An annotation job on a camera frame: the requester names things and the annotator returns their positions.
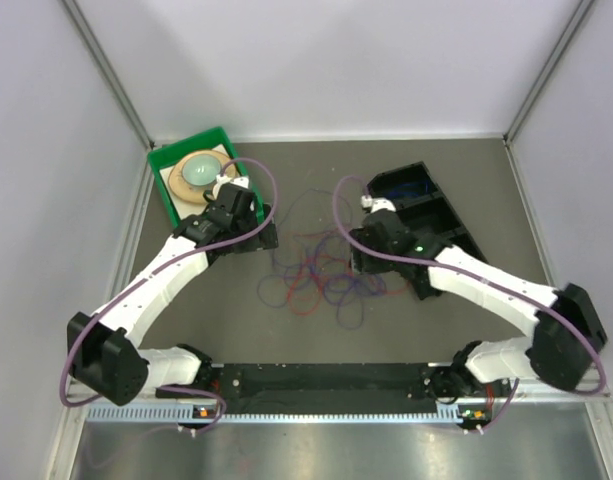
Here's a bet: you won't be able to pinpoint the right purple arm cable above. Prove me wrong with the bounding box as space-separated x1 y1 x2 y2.
332 174 608 396

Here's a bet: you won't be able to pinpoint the black three-compartment tray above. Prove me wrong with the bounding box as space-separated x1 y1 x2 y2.
364 160 489 302

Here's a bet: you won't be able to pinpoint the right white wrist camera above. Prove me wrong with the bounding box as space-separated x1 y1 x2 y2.
360 195 396 213

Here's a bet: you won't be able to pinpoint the blue thin wire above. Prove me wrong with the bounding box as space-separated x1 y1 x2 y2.
385 179 432 199

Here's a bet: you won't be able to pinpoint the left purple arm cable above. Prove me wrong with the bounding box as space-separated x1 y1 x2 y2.
59 157 278 409

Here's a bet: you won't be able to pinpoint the green plastic bin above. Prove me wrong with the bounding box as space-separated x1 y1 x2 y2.
148 127 269 231

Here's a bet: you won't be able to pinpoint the red thin wires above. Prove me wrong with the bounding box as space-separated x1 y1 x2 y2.
285 229 412 318

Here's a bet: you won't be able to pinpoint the slotted grey cable duct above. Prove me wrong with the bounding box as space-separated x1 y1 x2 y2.
86 402 464 425

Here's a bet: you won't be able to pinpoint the white square board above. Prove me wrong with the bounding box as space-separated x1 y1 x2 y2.
160 144 231 220

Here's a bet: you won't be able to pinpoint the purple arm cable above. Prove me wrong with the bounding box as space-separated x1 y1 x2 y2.
332 174 608 396
59 157 278 409

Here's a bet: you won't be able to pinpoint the purple thin wires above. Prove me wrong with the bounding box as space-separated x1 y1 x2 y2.
257 185 387 332

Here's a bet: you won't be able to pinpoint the light teal bowl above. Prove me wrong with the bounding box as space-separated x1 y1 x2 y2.
181 153 222 187

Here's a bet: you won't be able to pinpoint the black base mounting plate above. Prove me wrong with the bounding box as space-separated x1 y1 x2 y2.
155 362 512 404

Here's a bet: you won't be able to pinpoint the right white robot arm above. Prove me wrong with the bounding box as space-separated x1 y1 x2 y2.
349 209 607 396

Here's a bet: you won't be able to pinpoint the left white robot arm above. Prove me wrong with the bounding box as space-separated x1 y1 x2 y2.
65 176 278 406

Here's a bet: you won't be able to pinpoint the wooden round plate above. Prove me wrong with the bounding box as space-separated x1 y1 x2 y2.
168 150 230 205

